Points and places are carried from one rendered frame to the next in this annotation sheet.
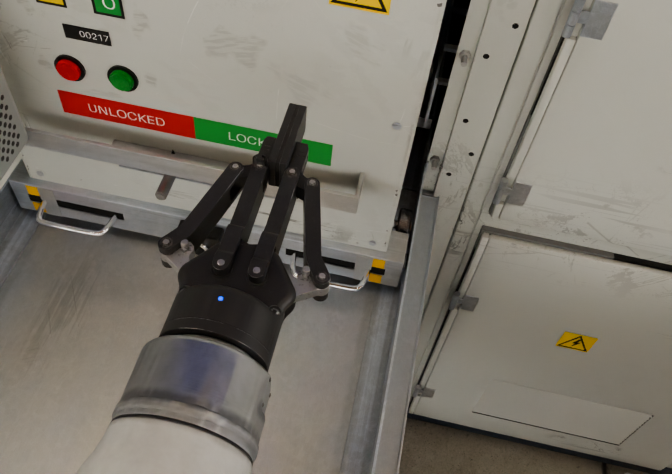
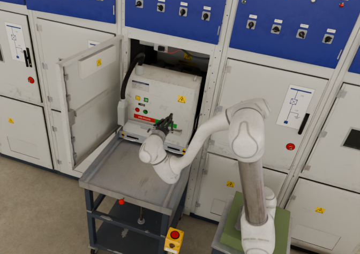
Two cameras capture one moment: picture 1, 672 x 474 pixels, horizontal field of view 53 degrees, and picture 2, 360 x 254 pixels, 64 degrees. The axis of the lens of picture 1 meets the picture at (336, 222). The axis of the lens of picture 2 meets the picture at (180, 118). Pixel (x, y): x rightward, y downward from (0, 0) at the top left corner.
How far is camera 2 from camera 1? 1.26 m
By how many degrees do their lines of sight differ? 20
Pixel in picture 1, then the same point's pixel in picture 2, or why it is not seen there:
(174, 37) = (155, 105)
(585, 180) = (224, 139)
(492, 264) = (209, 161)
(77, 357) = (128, 159)
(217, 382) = (160, 133)
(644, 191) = not seen: hidden behind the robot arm
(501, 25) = (206, 109)
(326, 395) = not seen: hidden behind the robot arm
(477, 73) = (203, 117)
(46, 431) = (123, 169)
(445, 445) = (203, 225)
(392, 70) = (186, 111)
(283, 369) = not seen: hidden behind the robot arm
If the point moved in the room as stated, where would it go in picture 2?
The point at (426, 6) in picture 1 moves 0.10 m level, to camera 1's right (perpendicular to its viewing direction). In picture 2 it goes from (190, 102) to (205, 105)
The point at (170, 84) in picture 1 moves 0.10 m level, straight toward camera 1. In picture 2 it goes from (152, 113) to (154, 121)
